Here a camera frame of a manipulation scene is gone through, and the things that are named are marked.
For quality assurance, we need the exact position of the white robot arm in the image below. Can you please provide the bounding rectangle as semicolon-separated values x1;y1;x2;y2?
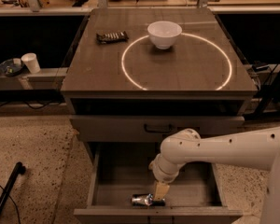
149;126;280;224

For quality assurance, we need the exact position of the white paper cup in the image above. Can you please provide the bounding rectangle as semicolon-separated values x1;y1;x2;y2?
21;53;40;74

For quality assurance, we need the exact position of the white ceramic bowl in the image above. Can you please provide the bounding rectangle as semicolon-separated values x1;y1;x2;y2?
147;21;182;49

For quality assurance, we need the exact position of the silver blue redbull can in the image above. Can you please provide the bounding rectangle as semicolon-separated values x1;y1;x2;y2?
131;193;165;206

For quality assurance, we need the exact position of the dark round dish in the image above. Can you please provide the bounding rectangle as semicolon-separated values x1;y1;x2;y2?
0;58;24;77

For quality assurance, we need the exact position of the black floor cable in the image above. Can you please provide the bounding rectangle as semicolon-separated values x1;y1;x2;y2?
0;158;22;224

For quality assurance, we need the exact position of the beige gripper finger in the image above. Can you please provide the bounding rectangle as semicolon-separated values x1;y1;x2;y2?
153;181;170;201

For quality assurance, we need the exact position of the dark snack bar wrapper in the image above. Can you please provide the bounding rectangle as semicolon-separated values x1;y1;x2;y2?
96;31;129;44

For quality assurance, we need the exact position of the open grey lower drawer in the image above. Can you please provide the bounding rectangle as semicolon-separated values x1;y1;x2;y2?
74;143;243;224

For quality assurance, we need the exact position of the black drawer handle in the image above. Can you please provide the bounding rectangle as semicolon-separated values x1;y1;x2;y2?
144;124;173;133

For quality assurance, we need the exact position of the grey drawer cabinet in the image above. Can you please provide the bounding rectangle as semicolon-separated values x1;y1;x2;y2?
60;7;258;166

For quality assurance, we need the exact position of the black floor bar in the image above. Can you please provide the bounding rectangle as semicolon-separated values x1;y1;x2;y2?
0;162;26;215

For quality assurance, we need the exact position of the closed grey upper drawer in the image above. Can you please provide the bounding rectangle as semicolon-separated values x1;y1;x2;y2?
70;115;245;142

